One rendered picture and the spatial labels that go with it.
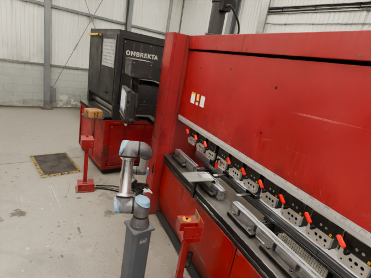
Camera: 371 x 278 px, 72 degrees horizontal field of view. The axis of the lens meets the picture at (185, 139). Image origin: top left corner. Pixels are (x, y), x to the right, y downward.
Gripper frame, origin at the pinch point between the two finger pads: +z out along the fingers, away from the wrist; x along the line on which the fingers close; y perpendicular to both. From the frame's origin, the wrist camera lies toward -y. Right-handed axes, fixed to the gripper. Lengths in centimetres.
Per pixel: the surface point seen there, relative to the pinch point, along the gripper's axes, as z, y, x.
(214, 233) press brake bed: 60, -16, 18
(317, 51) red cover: 21, -2, 168
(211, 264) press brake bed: 77, -12, -4
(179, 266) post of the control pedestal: 60, 3, -19
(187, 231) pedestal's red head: 43.4, 9.8, 19.0
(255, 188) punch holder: 55, -13, 75
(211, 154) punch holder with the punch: 7, -48, 50
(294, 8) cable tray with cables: -161, -528, 233
